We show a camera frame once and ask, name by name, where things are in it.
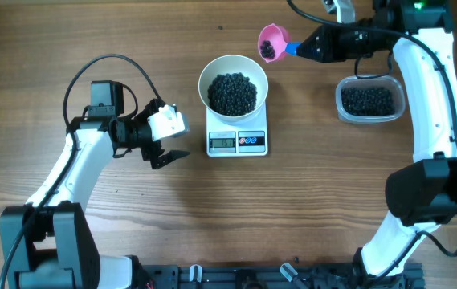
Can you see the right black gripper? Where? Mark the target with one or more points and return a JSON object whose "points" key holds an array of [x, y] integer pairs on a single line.
{"points": [[328, 50]]}

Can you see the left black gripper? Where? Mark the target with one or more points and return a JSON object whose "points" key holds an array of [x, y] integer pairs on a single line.
{"points": [[150, 152]]}

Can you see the pink scoop blue handle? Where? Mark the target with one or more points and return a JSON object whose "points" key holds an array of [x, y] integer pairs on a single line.
{"points": [[280, 40]]}

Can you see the black beans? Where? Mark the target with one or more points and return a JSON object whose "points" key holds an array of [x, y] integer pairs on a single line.
{"points": [[232, 94], [375, 101], [267, 50]]}

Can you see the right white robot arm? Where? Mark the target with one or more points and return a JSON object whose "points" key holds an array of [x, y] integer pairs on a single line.
{"points": [[422, 196]]}

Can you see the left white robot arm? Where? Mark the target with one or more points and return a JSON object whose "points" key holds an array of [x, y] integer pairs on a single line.
{"points": [[47, 242]]}

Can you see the white digital kitchen scale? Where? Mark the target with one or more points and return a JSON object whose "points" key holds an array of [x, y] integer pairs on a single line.
{"points": [[245, 138]]}

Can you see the black beans in bowl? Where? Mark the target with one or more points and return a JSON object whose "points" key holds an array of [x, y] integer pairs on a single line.
{"points": [[232, 94]]}

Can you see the white paper bowl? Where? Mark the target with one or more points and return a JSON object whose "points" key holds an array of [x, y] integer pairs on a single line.
{"points": [[229, 64]]}

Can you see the black beans in container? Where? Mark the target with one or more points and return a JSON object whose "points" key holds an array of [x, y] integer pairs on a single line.
{"points": [[375, 101]]}

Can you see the clear plastic bean container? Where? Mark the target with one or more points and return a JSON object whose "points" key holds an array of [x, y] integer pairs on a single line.
{"points": [[387, 82]]}

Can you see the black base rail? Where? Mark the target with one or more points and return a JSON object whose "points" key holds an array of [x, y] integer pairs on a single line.
{"points": [[319, 276]]}

